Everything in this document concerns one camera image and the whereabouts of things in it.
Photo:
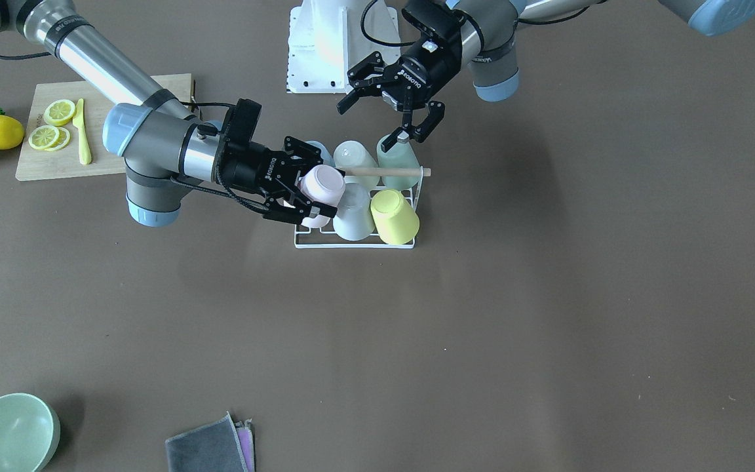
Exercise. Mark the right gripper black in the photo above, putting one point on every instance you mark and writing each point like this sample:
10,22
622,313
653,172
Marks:
251,170

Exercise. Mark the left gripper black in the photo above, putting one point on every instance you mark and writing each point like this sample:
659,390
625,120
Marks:
431,71

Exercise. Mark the pink cup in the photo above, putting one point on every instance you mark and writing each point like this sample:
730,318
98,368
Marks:
323,183

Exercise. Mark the green cup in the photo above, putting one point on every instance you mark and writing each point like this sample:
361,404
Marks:
400,156

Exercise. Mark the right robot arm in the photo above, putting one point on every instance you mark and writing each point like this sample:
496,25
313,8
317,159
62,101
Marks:
167,150

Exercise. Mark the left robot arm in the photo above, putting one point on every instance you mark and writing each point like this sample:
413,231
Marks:
608,84

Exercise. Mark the blue cup on rack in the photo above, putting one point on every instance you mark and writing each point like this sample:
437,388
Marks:
324,153

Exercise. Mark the white cup on rack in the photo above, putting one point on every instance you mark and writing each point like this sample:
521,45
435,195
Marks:
352,154

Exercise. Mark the grey cup on rack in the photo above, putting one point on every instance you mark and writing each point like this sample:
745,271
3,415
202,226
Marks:
354,219

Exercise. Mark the yellow cup on rack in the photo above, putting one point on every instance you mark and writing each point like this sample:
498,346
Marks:
395,220

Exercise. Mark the yellow plastic knife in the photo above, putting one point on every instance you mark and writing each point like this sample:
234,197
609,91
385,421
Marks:
79,122

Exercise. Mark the lemon slice hidden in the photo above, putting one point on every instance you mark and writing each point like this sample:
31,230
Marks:
62,141

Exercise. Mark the lemon slice top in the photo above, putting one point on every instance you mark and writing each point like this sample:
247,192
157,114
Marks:
59,112

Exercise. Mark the lemon slice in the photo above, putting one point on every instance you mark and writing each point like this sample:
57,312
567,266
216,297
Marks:
59,112
44,137

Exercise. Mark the purple cloth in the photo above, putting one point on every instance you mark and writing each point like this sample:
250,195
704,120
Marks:
245,433

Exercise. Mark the lemon slice lower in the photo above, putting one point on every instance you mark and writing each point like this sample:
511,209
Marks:
44,137

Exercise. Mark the grey cloth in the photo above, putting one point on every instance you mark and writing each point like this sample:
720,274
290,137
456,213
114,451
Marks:
212,447

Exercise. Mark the green bowl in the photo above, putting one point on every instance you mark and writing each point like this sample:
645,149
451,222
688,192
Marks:
29,432

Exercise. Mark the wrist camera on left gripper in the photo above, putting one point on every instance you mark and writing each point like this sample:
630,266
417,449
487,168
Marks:
434,20

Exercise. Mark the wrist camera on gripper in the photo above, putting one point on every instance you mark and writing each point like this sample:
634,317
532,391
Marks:
241,121
434,20

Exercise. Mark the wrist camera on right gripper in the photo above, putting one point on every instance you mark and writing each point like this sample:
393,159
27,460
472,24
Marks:
241,121

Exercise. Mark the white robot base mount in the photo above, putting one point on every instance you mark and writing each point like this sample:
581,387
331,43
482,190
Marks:
327,38

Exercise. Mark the white wire cup rack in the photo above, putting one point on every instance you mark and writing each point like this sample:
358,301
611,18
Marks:
319,233

